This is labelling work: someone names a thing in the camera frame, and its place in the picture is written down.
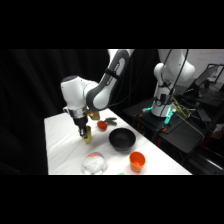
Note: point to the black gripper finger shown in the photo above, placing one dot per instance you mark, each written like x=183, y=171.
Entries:
x=82, y=132
x=88, y=133

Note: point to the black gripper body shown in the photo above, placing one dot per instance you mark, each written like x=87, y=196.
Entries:
x=81, y=122

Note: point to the yellow plastic cup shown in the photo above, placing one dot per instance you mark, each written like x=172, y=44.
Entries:
x=87, y=140

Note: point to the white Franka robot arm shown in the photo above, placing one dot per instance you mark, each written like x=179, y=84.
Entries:
x=76, y=93

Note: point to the black bowl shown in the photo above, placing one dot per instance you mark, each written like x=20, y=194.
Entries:
x=122, y=140

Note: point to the orange plastic cup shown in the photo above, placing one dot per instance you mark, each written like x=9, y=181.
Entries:
x=137, y=163

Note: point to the red toy tomato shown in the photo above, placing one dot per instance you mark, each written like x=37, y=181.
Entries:
x=102, y=125

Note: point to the green toy vegetable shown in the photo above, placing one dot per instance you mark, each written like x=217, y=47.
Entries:
x=111, y=121

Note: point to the white plush toy with rainbow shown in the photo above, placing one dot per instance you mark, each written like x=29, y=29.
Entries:
x=94, y=165

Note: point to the small green object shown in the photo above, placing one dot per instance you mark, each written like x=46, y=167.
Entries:
x=121, y=173

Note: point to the black curtain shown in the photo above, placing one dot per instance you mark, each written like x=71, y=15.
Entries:
x=30, y=86

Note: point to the small green light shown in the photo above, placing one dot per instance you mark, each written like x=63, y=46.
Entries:
x=167, y=118

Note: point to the black robot stand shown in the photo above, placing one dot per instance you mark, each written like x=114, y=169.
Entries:
x=181, y=135

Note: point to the dark monitor screen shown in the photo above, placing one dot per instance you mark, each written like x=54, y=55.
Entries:
x=208, y=75

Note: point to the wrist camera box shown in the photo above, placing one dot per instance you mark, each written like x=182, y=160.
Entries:
x=94, y=115

